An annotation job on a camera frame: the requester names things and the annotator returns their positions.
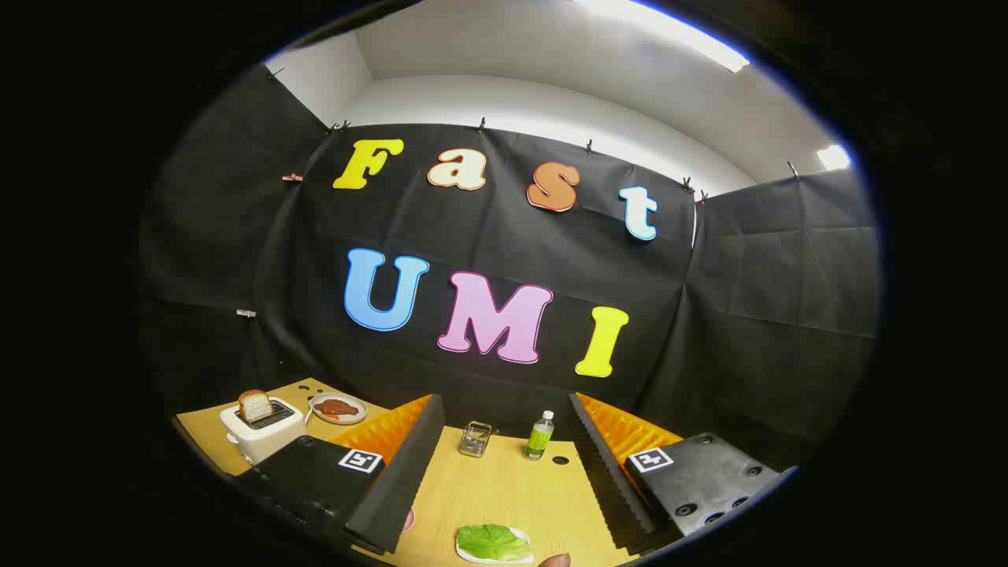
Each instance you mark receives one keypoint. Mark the toasted bread slice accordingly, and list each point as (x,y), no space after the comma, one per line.
(255,405)

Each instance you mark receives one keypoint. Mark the white plate with meat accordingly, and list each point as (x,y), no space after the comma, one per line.
(350,417)

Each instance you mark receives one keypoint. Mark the pink round plate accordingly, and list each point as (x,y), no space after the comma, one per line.
(408,521)

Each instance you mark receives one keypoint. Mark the white oval plate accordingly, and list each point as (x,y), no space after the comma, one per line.
(465,555)

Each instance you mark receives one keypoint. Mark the small ceiling light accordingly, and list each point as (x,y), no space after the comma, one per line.
(833,157)

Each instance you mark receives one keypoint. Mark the black backdrop cloth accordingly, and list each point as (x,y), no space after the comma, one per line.
(488,260)

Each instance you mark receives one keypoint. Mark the green drink bottle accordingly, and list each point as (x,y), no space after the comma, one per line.
(539,441)

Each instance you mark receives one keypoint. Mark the metal mesh utensil holder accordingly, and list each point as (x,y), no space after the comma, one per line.
(475,441)

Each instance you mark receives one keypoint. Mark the white toaster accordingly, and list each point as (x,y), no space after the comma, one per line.
(264,441)

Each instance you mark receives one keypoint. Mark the green lettuce leaf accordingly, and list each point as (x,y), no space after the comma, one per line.
(492,542)

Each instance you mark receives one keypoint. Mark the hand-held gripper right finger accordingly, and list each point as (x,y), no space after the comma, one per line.
(610,480)

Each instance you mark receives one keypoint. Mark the brown cooked meat piece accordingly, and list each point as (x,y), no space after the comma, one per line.
(335,408)

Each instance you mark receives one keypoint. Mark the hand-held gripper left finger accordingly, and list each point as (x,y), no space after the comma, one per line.
(398,480)

